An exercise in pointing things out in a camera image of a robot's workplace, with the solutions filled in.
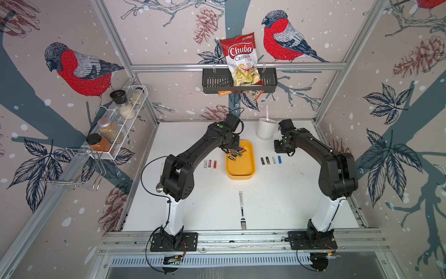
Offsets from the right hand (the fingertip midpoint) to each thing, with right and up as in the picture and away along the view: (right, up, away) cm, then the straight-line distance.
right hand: (277, 147), depth 97 cm
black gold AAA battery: (-5, -8, +3) cm, 10 cm away
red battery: (-39, -10, +3) cm, 41 cm away
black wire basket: (-34, +40, +4) cm, 52 cm away
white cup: (-6, +11, +4) cm, 13 cm away
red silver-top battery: (-36, -10, +2) cm, 38 cm away
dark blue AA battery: (+2, -8, +3) cm, 9 cm away
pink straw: (-3, +21, +11) cm, 24 cm away
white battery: (-41, -10, +1) cm, 43 cm away
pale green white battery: (-1, -8, +5) cm, 9 cm away
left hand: (-23, +4, -7) cm, 25 cm away
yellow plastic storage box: (-20, -11, -3) cm, 23 cm away
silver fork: (-21, -34, -18) cm, 44 cm away
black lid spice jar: (-75, +18, -21) cm, 80 cm away
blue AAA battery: (-8, -8, +3) cm, 12 cm away
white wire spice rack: (-73, +11, -26) cm, 78 cm away
